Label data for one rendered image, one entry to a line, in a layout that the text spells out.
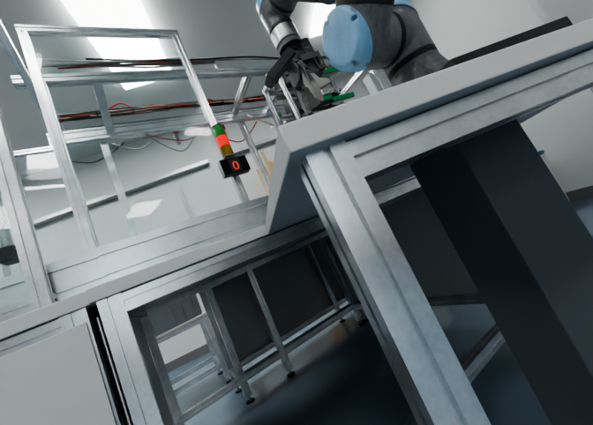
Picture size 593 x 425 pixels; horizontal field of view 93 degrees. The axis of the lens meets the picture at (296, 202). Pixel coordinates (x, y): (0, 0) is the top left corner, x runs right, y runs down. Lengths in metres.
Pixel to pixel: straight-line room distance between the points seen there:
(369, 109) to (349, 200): 0.09
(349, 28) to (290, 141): 0.41
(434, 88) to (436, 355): 0.26
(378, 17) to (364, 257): 0.50
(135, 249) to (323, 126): 0.65
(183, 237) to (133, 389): 0.35
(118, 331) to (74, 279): 0.18
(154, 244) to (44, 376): 0.31
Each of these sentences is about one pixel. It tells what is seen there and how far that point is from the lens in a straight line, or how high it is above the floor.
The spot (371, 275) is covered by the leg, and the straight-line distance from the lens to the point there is 0.27.
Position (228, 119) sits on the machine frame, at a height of 2.02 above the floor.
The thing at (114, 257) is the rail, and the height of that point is 0.92.
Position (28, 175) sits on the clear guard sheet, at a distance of 2.31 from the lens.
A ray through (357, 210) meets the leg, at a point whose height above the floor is 0.76.
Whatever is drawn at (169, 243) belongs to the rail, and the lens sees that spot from 0.82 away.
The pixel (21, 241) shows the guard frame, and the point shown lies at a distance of 0.84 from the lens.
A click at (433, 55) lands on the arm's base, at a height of 1.01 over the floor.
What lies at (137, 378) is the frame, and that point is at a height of 0.65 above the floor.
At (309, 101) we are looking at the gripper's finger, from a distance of 0.85.
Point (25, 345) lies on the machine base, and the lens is 0.80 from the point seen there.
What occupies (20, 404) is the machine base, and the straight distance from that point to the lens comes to 0.79.
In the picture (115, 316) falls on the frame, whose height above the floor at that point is 0.79.
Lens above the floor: 0.75
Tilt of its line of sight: 10 degrees up
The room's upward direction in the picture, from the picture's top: 25 degrees counter-clockwise
